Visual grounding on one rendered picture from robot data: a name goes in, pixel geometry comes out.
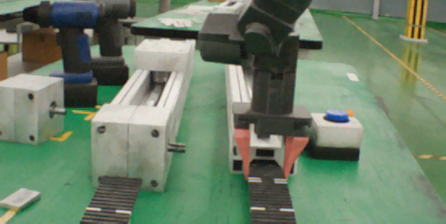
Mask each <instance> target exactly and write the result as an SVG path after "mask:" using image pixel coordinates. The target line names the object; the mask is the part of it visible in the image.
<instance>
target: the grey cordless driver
mask: <svg viewBox="0 0 446 224"><path fill-rule="evenodd" d="M80 1H91V0H80ZM95 1H96V3H99V4H100V2H103V4H105V21H104V26H102V27H101V29H99V26H98V27H96V29H95V32H96V34H97V35H98V41H99V47H100V53H99V54H91V56H92V60H91V61H90V62H89V64H90V69H91V71H92V78H96V79H97V85H126V83H127V82H128V81H129V74H130V68H129V65H128V63H127V62H126V61H125V59H124V56H123V50H122V47H123V46H124V44H123V27H122V24H120V22H118V19H119V20H127V19H128V18H130V19H134V18H135V15H136V0H95Z"/></svg>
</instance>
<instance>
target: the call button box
mask: <svg viewBox="0 0 446 224"><path fill-rule="evenodd" d="M311 116H312V124H311V128H308V131H309V138H308V142H307V144H306V147H305V148H304V149H303V151H310V152H311V154H312V156H313V158H314V159H318V160H321V159H331V160H344V161H359V156H360V150H359V149H360V147H361V142H362V135H363V126H362V125H361V124H360V123H359V122H358V121H357V119H355V118H354V117H353V116H352V117H348V119H346V120H343V121H340V120H330V119H327V118H326V117H325V113H317V114H315V112H312V113H311Z"/></svg>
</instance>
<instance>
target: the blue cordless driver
mask: <svg viewBox="0 0 446 224"><path fill-rule="evenodd" d="M10 15H11V16H23V19H22V20H23V21H24V22H28V23H29V22H30V23H33V24H36V25H39V27H40V28H41V29H46V28H49V27H50V26H53V28H54V29H58V30H59V31H58V32H57V33H56V39H57V46H61V56H62V62H63V68H64V69H53V70H51V72H50V74H49V76H50V77H59V78H64V107H95V106H96V105H97V79H96V78H92V71H91V69H90V64H89V62H90V61H91V60H92V56H91V50H90V40H89V35H88V34H87V33H85V32H84V29H96V27H98V26H99V29H101V27H102V26H104V21H105V4H103V2H100V4H99V3H96V1H95V0H91V1H80V0H71V1H65V0H53V3H52V2H51V1H41V2H40V4H36V5H32V6H27V7H25V8H24V9H23V12H20V13H11V14H10Z"/></svg>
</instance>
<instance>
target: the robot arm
mask: <svg viewBox="0 0 446 224"><path fill-rule="evenodd" d="M311 4H312V0H246V1H245V4H244V7H243V9H242V10H240V12H239V14H235V13H213V12H210V13H208V14H207V15H206V17H205V20H204V22H203V25H202V27H201V31H199V33H198V39H199V53H200V56H201V59H202V60H203V61H208V62H215V63H221V64H227V65H233V66H240V67H247V66H248V63H249V62H250V60H252V58H254V55H255V58H254V67H255V68H254V69H253V79H252V99H251V102H238V101H235V102H233V128H234V136H235V140H236V142H237V146H238V148H239V151H240V154H241V158H242V159H243V166H244V173H245V180H248V165H249V145H250V134H249V124H254V132H255V134H256V135H262V136H270V135H276V136H287V139H286V147H285V148H284V164H283V173H284V175H285V178H286V180H287V178H288V175H289V172H290V170H291V167H292V164H293V163H294V162H295V160H296V159H298V157H299V155H300V154H301V152H302V151H303V149H304V148H305V147H306V144H307V142H308V138H309V131H308V130H307V127H308V128H311V124H312V116H311V114H310V112H309V111H308V109H307V107H306V106H303V105H294V99H295V83H296V74H297V65H298V57H299V33H297V32H295V29H294V28H295V24H296V21H297V20H298V19H299V17H300V16H301V15H302V14H303V13H304V12H305V11H306V9H307V8H308V7H309V6H310V5H311ZM306 126H307V127H306Z"/></svg>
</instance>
